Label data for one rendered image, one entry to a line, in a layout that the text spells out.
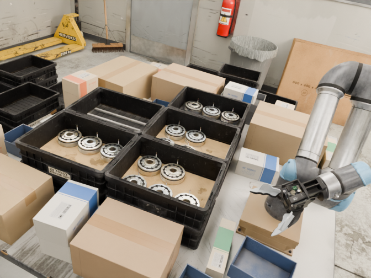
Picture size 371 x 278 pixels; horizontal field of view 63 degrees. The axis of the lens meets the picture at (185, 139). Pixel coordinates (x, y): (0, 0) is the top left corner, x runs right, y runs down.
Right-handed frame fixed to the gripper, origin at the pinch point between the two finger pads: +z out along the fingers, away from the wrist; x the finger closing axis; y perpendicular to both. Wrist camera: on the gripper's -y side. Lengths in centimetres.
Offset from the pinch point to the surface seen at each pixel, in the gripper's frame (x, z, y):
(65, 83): -111, 63, -18
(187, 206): -12.1, 20.3, -4.7
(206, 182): -27.7, 10.4, -24.5
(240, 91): -93, -32, -55
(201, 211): -9.1, 16.5, -5.4
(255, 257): 5.4, 2.9, -31.9
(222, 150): -46, -3, -36
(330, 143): -42, -65, -62
